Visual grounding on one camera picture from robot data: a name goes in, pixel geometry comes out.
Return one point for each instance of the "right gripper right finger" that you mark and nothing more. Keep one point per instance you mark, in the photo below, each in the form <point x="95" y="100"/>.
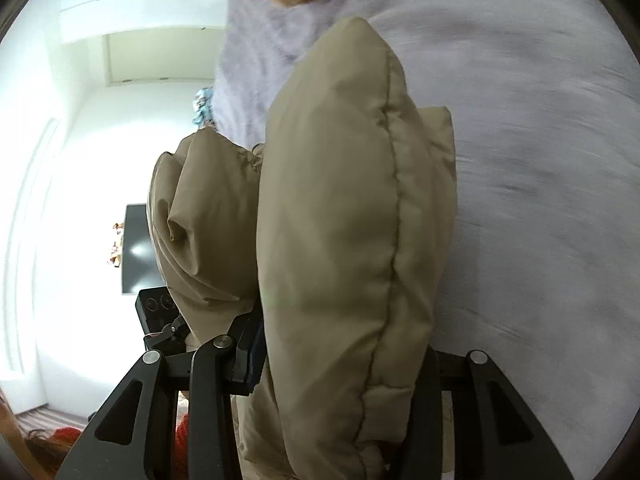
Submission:
<point x="496" y="434"/>

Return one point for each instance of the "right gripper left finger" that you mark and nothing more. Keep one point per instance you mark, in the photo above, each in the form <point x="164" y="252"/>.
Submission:
<point x="132" y="436"/>

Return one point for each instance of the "olive quilted puffer jacket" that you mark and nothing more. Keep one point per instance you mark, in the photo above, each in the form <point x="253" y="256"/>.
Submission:
<point x="339" y="225"/>

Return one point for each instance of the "blue patterned cloth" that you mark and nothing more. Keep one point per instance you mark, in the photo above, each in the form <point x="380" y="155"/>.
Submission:
<point x="202" y="107"/>

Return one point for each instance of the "white wardrobe doors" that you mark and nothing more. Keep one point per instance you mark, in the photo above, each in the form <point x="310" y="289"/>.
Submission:
<point x="148" y="40"/>

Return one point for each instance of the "lavender fleece bed blanket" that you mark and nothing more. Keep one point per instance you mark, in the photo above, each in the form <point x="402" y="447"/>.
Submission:
<point x="544" y="271"/>

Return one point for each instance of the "wall-mounted dark monitor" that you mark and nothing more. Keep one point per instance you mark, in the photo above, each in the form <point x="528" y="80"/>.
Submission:
<point x="139" y="265"/>

